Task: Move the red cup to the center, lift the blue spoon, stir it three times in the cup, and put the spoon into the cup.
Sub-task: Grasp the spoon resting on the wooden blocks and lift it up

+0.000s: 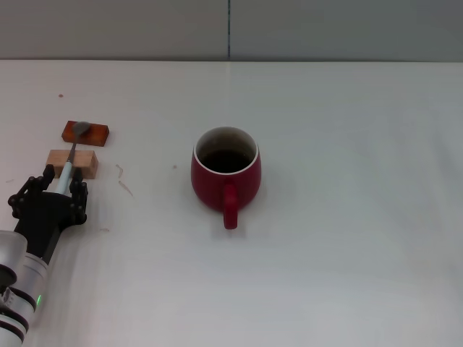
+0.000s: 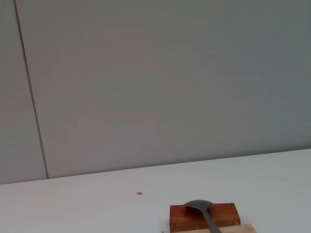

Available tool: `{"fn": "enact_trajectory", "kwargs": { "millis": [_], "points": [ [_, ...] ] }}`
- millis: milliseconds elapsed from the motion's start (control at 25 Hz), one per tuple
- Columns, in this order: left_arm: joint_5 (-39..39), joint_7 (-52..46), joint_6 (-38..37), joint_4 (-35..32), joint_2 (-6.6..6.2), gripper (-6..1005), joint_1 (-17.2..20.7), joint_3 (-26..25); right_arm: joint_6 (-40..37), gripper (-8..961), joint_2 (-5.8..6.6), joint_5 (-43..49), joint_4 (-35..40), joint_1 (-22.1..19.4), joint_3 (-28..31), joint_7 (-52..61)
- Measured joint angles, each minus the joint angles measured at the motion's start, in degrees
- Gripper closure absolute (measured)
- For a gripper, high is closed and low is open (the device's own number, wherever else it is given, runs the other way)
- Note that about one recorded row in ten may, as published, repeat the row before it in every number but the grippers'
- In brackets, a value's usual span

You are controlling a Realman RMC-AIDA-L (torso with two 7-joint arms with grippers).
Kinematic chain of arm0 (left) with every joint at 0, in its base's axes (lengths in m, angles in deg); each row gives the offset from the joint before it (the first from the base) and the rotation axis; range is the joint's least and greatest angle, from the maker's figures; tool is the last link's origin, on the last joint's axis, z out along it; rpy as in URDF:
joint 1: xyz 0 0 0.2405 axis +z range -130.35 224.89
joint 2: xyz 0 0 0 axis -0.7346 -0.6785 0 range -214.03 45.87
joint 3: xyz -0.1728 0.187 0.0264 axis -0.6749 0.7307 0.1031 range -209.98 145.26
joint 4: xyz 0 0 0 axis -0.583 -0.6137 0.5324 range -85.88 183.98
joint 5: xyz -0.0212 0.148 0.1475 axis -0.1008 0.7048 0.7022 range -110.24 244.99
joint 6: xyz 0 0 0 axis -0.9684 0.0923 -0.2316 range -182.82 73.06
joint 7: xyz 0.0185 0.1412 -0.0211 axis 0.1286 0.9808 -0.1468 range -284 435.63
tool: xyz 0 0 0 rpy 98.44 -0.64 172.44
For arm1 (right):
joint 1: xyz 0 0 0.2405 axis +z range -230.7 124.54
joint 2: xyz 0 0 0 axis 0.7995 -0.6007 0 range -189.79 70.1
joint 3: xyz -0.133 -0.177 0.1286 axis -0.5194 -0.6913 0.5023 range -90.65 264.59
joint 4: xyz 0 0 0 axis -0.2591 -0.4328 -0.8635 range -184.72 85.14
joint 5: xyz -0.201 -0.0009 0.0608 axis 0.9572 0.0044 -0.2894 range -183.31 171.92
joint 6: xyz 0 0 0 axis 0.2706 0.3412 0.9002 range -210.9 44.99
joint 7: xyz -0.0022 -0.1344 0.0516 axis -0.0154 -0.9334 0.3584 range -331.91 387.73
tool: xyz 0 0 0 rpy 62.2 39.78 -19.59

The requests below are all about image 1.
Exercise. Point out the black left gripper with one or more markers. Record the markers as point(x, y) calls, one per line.
point(43, 220)

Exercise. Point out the red ceramic cup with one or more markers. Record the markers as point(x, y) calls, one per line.
point(210, 184)

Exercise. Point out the light wooden block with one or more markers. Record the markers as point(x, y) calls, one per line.
point(88, 162)

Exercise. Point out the red-brown wooden block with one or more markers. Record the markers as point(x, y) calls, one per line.
point(97, 134)

